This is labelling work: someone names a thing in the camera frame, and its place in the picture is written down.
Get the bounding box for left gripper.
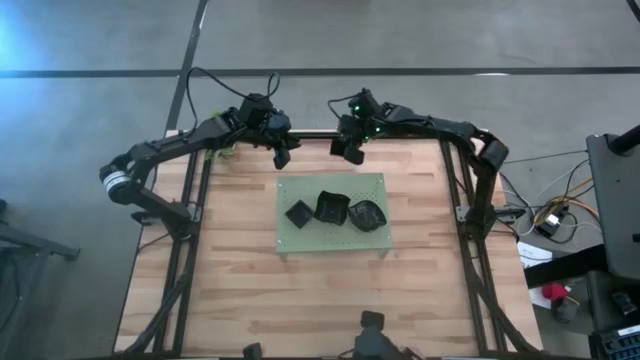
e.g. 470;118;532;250
227;92;302;170

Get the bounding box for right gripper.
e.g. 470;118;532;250
330;88;387;167

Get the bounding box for black wavy square plate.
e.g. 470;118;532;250
313;189;352;227

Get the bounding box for small black square plate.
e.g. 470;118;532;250
284;199;316;230

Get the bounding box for black leaf-shaped plate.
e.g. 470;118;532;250
347;199;388;234

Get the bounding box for artificial green potted plant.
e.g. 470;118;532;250
203;110;240;162

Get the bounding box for green perforated metal shelf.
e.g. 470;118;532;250
275;173;394;262

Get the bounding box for white paper sheet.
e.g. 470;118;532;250
517;241;554;270
528;285;554;310

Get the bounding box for small grey power adapter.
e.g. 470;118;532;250
541;213;562;236

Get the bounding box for black desk beam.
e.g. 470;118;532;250
522;243;609;290

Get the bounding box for red round object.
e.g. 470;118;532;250
542;282;571;302

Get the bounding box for dark grey pouch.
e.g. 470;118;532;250
552;298;581;324

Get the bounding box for dark grey metal cabinet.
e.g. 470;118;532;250
585;132;640;281

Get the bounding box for black round pole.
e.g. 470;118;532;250
606;123;640;156

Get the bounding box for dark grey box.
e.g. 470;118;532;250
584;269;640;332

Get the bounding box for black handheld device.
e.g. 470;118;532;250
612;291;640;317

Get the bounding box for black parts organiser box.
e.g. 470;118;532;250
588;323;640;360

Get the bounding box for black aluminium table frame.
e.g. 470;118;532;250
117;130;544;357

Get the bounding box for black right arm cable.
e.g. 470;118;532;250
327;93;359;132

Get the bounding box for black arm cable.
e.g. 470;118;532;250
327;93;359;132
185;67;281;132

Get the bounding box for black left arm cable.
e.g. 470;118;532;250
185;67;281;132

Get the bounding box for white cable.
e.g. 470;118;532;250
517;219;601;239

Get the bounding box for thin grey cable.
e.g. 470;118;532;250
504;148;589;165

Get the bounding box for yellow cable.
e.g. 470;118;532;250
532;195;601;227

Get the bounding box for black desk frame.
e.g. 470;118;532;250
0;198;82;360

